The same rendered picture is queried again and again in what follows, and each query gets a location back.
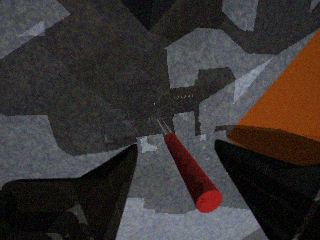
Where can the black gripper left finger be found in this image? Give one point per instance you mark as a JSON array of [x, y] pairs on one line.
[[97, 198]]

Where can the red peg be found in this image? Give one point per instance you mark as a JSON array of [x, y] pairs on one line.
[[205, 195]]

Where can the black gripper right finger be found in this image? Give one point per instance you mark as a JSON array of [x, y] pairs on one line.
[[282, 196]]

